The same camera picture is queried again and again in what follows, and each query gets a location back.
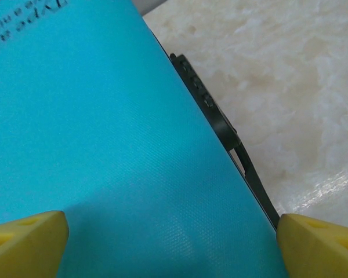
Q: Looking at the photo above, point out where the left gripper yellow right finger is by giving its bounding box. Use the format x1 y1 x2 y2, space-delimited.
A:
276 213 348 278

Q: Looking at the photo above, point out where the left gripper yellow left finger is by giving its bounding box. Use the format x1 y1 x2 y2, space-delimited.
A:
0 210 70 278

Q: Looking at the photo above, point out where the turquoise hard-shell suitcase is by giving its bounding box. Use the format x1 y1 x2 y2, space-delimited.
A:
0 0 289 278

